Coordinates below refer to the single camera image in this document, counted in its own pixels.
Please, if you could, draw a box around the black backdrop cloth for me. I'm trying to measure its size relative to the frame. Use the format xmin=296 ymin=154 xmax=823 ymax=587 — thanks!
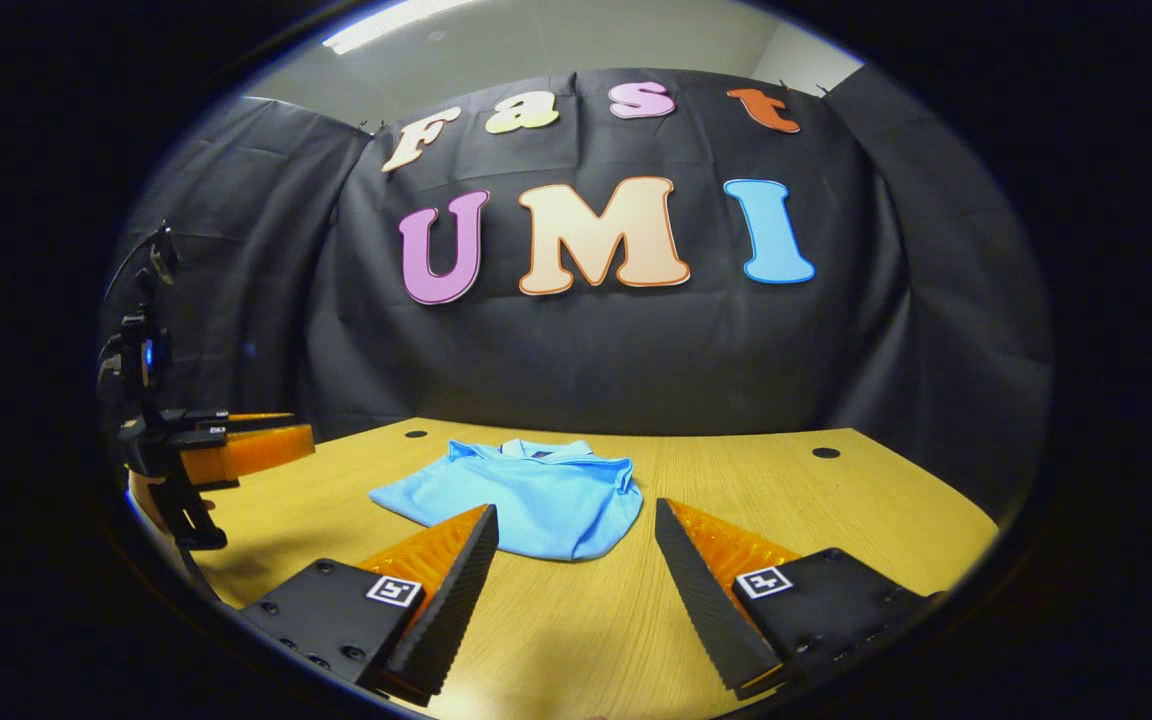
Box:
xmin=101 ymin=65 xmax=1055 ymax=521

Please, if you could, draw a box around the light blue T-shirt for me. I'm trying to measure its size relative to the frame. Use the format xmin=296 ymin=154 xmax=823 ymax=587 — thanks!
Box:
xmin=368 ymin=438 xmax=644 ymax=563

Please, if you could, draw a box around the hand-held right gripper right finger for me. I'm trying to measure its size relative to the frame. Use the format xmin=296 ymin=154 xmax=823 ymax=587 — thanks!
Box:
xmin=654 ymin=498 xmax=947 ymax=701

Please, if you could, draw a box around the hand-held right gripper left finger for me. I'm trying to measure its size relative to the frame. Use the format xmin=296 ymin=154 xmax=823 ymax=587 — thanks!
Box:
xmin=236 ymin=503 xmax=500 ymax=706

